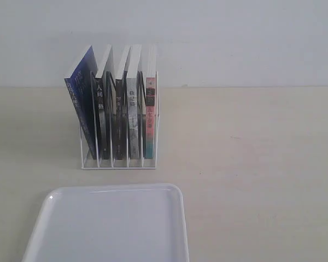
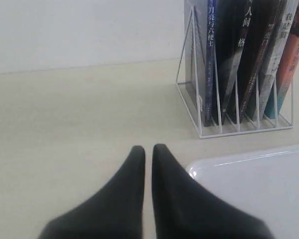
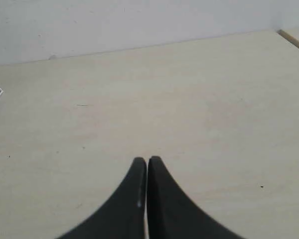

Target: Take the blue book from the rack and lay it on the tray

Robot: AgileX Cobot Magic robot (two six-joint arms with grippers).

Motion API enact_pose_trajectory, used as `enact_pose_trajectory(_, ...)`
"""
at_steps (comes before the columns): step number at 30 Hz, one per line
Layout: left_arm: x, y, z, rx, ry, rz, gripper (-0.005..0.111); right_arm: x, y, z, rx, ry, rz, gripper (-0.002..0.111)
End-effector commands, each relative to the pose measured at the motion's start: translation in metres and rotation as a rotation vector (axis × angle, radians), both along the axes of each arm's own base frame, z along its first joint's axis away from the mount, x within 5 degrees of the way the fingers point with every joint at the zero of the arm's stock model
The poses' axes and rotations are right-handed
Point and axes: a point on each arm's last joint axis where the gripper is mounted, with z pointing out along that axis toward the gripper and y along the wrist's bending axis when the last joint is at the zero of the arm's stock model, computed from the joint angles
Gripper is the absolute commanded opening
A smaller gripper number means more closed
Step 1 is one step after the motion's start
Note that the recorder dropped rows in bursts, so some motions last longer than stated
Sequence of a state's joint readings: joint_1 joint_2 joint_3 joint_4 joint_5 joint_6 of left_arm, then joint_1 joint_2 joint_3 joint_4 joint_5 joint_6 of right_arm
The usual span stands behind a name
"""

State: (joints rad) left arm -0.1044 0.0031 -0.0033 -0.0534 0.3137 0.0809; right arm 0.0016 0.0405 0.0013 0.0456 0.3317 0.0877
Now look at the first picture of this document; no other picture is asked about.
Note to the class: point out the pink and teal spine book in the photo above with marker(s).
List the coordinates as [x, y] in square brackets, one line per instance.
[150, 92]

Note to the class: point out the blue moon cover book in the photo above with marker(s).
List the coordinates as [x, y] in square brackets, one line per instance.
[79, 86]

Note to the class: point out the grey spine book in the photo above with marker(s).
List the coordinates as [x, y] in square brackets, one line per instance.
[132, 100]

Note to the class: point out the thin black spine book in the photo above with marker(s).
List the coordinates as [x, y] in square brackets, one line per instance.
[120, 86]

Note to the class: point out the black spine book white characters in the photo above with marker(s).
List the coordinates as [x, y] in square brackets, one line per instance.
[101, 90]

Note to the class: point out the white plastic tray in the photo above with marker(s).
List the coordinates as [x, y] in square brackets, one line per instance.
[130, 222]

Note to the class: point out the white wire book rack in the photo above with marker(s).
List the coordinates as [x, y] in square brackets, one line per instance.
[88, 163]

